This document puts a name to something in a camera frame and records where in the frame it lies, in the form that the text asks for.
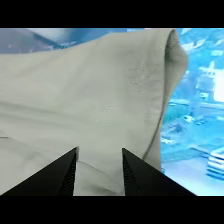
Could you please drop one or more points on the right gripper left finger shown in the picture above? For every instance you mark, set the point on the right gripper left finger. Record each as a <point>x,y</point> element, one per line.
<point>53,178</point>

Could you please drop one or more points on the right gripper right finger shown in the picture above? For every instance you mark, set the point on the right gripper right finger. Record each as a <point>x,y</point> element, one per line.
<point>146,180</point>

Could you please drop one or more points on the pale grey-green shirt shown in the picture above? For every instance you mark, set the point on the pale grey-green shirt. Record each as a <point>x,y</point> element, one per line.
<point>86,100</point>

